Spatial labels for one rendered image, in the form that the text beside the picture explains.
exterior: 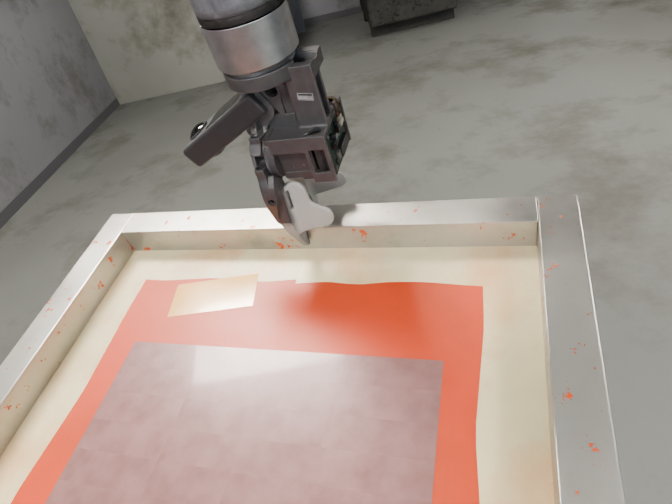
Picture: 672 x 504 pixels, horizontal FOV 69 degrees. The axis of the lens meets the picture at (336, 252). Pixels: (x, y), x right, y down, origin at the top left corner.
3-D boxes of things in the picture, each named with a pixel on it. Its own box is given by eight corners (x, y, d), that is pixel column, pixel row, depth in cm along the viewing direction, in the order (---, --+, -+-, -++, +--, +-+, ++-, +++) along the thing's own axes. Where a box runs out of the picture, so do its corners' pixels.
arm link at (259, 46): (184, 36, 39) (221, -5, 44) (208, 88, 42) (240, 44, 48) (269, 22, 37) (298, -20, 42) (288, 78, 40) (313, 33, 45)
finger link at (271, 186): (287, 231, 51) (263, 154, 46) (273, 231, 51) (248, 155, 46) (300, 206, 55) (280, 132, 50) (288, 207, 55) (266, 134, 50)
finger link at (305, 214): (339, 259, 53) (321, 185, 48) (289, 259, 55) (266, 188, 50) (346, 242, 56) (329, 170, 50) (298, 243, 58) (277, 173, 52)
